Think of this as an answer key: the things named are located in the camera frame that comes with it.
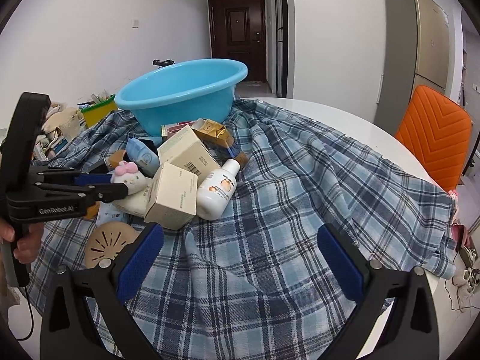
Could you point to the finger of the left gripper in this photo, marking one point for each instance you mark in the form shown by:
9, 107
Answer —
75, 197
68, 176

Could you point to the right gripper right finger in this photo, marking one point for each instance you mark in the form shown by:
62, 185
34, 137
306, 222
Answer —
411, 329

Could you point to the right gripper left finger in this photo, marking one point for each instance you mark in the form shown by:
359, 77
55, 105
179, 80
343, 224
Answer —
68, 330

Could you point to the beige round slotted disc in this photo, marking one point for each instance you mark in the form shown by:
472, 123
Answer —
107, 241

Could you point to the cream cardboard box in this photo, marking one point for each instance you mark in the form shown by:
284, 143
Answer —
172, 197

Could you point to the pink white plush toy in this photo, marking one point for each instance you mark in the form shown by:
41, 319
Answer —
127, 173

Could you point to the person's left hand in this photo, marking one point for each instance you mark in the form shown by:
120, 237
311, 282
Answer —
28, 246

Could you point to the light blue tissue pack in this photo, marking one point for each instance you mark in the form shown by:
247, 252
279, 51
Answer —
108, 212

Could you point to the white tissue pack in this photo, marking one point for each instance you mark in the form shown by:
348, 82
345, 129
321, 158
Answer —
136, 204

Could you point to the blue small pack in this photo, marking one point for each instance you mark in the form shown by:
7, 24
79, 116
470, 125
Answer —
146, 159

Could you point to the beige plush toy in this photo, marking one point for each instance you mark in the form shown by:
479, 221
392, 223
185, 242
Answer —
69, 116

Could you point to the yellow green bin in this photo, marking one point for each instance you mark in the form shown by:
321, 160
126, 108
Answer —
94, 113

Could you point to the cream green box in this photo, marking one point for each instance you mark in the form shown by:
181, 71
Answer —
186, 151

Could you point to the white lotion bottle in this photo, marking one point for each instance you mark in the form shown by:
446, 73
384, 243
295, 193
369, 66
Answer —
216, 190

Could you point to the blue plastic basin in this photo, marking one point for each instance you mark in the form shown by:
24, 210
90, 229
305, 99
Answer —
181, 92

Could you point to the gold foil packet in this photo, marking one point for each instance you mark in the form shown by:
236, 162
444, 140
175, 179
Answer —
213, 132

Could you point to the black folding bicycle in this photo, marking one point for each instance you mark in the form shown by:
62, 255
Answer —
162, 63

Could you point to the orange chair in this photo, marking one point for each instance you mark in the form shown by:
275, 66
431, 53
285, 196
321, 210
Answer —
437, 132

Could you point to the dark brown door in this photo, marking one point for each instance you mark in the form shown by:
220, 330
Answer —
238, 32

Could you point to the glass sliding door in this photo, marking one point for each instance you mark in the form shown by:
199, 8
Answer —
281, 35

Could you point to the grey beige refrigerator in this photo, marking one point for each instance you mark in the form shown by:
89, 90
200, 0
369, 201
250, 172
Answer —
416, 54

